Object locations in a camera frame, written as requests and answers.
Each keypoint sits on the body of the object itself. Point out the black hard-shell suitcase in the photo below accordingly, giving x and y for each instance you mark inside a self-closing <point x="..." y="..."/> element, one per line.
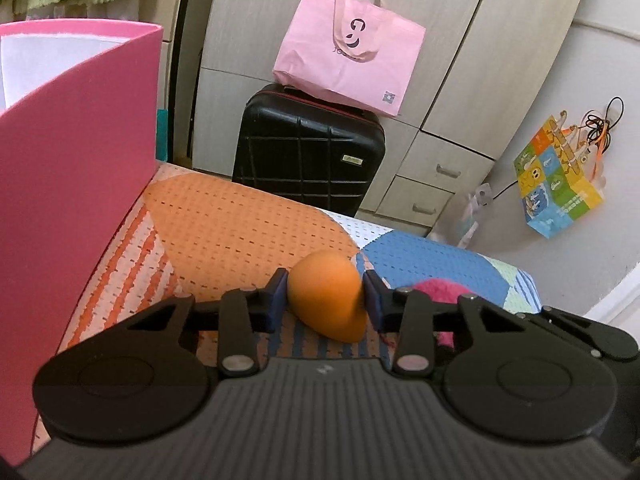
<point x="300" y="160"/>

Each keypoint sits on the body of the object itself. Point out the colourful paper gift bag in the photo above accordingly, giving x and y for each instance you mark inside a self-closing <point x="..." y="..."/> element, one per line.
<point x="555" y="195"/>

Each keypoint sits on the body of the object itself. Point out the light wood wardrobe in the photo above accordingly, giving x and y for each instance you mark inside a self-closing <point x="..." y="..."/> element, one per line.
<point x="450" y="60"/>

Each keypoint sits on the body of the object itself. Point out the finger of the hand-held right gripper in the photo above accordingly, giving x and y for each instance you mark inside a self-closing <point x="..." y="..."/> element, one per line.
<point x="590" y="335"/>

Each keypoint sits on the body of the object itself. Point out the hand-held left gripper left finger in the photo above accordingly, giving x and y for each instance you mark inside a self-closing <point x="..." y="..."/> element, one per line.
<point x="276" y="305"/>

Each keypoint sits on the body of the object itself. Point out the patchwork bed blanket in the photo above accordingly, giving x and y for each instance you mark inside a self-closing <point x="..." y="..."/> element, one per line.
<point x="225" y="230"/>

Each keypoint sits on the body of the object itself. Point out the pink tote bag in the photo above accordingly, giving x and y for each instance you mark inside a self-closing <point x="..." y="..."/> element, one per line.
<point x="345" y="70"/>

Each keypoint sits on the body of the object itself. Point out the clear plastic packet strip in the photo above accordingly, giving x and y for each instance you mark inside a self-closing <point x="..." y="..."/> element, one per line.
<point x="472" y="210"/>

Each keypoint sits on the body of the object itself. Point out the pink cardboard box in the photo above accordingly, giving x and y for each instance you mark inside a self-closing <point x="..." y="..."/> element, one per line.
<point x="65" y="185"/>

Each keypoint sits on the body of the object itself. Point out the light wood cabinet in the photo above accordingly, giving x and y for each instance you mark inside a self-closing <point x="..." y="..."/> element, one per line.
<point x="172" y="0"/>

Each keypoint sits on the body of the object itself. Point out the red plush strawberry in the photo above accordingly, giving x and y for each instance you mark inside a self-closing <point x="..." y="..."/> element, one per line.
<point x="440" y="290"/>

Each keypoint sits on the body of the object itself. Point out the orange soft ball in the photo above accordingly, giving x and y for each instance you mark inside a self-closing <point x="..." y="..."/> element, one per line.
<point x="325" y="295"/>

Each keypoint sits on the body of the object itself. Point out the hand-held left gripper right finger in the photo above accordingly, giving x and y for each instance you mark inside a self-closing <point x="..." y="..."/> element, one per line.
<point x="376" y="305"/>

